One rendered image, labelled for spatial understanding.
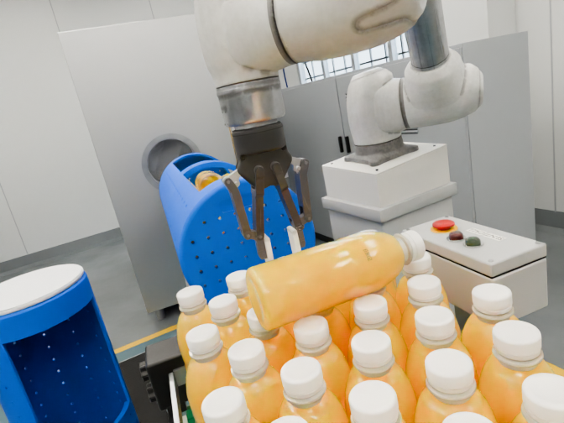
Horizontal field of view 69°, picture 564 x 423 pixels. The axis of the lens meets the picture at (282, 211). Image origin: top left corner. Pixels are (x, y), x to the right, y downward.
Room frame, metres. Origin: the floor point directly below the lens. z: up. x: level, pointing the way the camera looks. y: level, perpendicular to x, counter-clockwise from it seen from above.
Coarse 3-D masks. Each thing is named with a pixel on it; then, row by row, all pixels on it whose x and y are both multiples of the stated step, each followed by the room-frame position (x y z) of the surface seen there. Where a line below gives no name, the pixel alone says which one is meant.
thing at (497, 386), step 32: (480, 320) 0.39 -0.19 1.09; (416, 352) 0.37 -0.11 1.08; (480, 352) 0.37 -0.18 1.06; (352, 384) 0.34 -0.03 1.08; (416, 384) 0.36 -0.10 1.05; (480, 384) 0.33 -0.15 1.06; (512, 384) 0.30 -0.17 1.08; (320, 416) 0.31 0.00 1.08; (416, 416) 0.30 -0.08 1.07; (512, 416) 0.29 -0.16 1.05
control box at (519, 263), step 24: (432, 240) 0.61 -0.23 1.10; (456, 240) 0.59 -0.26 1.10; (504, 240) 0.56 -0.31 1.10; (528, 240) 0.54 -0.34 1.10; (432, 264) 0.61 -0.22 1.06; (456, 264) 0.56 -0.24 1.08; (480, 264) 0.51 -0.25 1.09; (504, 264) 0.50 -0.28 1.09; (528, 264) 0.51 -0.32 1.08; (456, 288) 0.56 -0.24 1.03; (528, 288) 0.51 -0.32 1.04; (528, 312) 0.51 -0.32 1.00
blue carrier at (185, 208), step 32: (192, 160) 1.61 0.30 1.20; (160, 192) 1.45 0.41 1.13; (192, 192) 0.86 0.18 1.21; (224, 192) 0.77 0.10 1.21; (192, 224) 0.75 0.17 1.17; (224, 224) 0.77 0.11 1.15; (288, 224) 0.80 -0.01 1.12; (192, 256) 0.75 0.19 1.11; (224, 256) 0.76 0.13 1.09; (256, 256) 0.78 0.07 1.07; (224, 288) 0.76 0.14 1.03
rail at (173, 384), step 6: (174, 378) 0.57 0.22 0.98; (174, 384) 0.55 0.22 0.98; (174, 390) 0.53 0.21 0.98; (174, 396) 0.52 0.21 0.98; (174, 402) 0.51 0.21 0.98; (174, 408) 0.50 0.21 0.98; (180, 408) 0.53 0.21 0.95; (174, 414) 0.48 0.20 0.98; (180, 414) 0.50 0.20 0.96; (174, 420) 0.47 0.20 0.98; (180, 420) 0.48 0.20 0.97
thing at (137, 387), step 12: (132, 360) 2.03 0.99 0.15; (144, 360) 2.00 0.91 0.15; (132, 372) 1.92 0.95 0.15; (132, 384) 1.81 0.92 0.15; (144, 384) 1.78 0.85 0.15; (132, 396) 1.71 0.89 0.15; (144, 396) 1.69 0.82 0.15; (144, 408) 1.61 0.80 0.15; (156, 408) 1.59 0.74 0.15; (144, 420) 1.52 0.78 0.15; (156, 420) 1.51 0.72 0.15; (168, 420) 1.49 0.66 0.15
